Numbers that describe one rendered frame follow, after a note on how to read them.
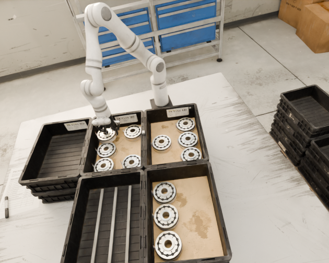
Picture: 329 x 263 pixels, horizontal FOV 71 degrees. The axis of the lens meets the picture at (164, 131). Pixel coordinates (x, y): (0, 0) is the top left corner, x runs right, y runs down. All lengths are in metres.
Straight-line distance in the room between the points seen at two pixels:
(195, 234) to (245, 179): 0.44
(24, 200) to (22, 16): 2.82
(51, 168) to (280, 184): 1.19
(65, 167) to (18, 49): 2.94
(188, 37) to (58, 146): 2.19
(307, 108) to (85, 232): 1.73
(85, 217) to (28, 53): 3.26
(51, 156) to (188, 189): 0.79
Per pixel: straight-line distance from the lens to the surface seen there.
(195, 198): 1.08
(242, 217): 1.20
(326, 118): 2.04
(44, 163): 1.45
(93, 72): 1.09
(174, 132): 1.31
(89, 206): 1.17
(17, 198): 1.58
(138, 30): 2.95
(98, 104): 1.14
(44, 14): 3.82
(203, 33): 3.19
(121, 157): 1.26
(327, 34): 3.70
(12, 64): 4.24
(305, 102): 2.13
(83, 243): 1.11
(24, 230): 1.44
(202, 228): 1.02
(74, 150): 1.41
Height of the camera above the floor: 1.79
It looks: 47 degrees down
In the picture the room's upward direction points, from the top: 11 degrees counter-clockwise
